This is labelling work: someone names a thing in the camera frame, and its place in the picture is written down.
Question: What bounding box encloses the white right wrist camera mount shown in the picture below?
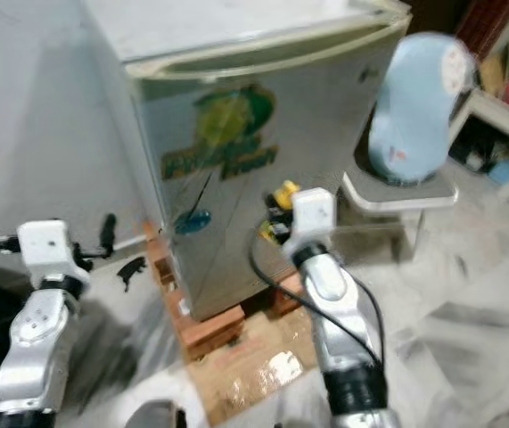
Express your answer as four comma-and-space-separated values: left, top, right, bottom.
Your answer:
290, 187, 338, 257

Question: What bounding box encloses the black box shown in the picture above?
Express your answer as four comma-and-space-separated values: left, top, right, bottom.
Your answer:
450, 120, 506, 176

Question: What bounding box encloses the silver left robot leg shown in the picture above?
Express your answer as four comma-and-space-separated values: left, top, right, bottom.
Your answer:
125, 399, 184, 428

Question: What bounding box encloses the dark red tiled pillar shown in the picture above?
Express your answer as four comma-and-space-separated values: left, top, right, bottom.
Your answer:
455, 0, 509, 60

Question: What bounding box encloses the green yellow fruit sticker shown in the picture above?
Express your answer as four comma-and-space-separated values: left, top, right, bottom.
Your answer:
163, 85, 277, 182

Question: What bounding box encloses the brown flat cardboard sheet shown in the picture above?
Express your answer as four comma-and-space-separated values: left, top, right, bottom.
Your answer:
183, 308, 332, 425

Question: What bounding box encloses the small blue oval sticker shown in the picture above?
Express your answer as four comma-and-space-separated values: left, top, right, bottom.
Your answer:
174, 210, 212, 235

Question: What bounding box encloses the silver small fridge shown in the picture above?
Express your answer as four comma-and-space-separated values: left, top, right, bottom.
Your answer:
83, 0, 413, 322

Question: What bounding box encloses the red brick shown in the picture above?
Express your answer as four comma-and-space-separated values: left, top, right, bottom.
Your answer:
143, 221, 177, 288
265, 272, 301, 319
172, 290, 246, 363

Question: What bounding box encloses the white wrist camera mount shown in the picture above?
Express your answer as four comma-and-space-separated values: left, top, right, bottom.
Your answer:
290, 187, 338, 257
18, 219, 91, 292

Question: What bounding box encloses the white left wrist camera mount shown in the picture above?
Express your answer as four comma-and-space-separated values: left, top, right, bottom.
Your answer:
18, 219, 91, 292

